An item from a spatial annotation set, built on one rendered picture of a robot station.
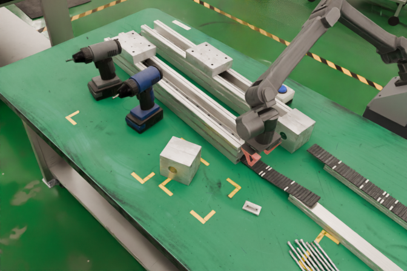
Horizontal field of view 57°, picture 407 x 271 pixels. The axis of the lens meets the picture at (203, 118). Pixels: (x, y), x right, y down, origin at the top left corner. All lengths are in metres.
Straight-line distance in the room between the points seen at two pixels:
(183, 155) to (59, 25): 1.74
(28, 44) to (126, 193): 1.99
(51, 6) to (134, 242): 1.57
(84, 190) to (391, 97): 1.40
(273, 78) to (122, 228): 1.01
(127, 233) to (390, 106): 1.21
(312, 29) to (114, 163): 0.76
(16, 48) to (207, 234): 2.21
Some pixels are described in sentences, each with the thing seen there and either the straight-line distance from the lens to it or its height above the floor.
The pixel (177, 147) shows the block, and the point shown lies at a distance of 1.15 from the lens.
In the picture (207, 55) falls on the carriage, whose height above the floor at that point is 0.90.
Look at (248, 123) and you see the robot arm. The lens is 1.03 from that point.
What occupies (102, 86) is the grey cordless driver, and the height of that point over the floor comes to 0.84.
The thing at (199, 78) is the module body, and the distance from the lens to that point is 1.52.
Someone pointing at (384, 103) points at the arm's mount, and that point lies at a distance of 1.60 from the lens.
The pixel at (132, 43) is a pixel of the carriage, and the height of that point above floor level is 0.90.
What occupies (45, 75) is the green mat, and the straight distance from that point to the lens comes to 1.66.
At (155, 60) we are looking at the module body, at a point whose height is 0.86.
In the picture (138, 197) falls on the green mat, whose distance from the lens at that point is 1.16.
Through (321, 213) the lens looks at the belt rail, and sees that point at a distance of 1.17.
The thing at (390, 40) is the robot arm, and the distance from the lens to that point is 1.53.
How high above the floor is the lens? 1.73
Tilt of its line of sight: 43 degrees down
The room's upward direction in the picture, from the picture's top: 5 degrees clockwise
